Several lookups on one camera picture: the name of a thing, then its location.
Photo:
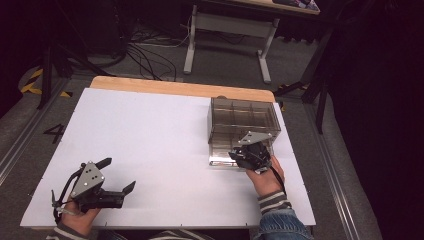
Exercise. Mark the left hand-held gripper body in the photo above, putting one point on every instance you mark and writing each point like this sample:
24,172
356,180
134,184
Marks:
88,180

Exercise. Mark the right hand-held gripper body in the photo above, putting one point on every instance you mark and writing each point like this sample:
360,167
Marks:
255,151

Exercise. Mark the transparent grey drawer box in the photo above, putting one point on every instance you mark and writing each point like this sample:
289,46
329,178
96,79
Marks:
243,116

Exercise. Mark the person's right hand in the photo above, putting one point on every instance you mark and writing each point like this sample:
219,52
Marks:
266,181

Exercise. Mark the person's left hand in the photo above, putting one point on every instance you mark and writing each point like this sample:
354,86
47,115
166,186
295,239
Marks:
80,220

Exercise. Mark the white board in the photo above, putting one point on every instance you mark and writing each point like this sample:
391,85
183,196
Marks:
140,143

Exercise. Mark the person's striped clothing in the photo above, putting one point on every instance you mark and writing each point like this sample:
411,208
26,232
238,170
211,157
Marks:
181,235

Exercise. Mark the wooden table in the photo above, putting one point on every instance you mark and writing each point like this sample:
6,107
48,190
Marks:
173,87

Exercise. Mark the black metal stand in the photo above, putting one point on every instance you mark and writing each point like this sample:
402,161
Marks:
48,66
316,83

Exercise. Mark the yellow black floor tape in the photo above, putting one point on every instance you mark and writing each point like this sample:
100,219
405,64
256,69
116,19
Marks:
31,85

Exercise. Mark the white-legged wooden desk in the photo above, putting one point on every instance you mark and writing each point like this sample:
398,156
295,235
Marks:
230,25

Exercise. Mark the dark items on desk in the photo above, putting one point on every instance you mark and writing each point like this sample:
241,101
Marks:
296,3

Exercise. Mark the aluminium floor rail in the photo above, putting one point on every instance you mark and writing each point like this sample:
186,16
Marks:
333,173
26,136

